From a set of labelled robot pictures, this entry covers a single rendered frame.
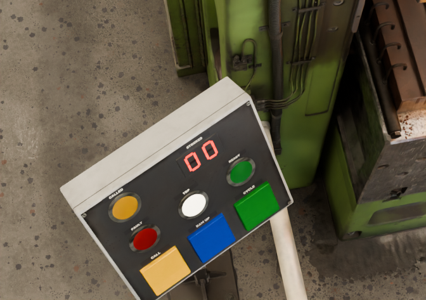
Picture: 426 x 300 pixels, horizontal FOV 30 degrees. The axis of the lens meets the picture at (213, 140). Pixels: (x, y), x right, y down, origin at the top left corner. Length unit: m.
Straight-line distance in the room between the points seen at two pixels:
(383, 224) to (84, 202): 1.26
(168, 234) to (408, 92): 0.54
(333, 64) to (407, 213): 0.79
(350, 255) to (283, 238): 0.69
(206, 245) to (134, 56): 1.36
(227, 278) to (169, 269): 1.02
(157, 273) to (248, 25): 0.47
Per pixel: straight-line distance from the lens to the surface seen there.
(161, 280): 1.42
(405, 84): 1.58
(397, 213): 2.36
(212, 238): 1.42
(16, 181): 2.62
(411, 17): 1.64
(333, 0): 1.44
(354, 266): 2.46
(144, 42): 2.72
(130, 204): 1.29
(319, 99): 1.85
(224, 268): 2.43
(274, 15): 1.38
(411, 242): 2.51
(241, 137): 1.34
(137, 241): 1.35
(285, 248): 1.80
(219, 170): 1.35
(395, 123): 1.59
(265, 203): 1.44
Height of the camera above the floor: 2.40
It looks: 70 degrees down
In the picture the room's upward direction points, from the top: 7 degrees counter-clockwise
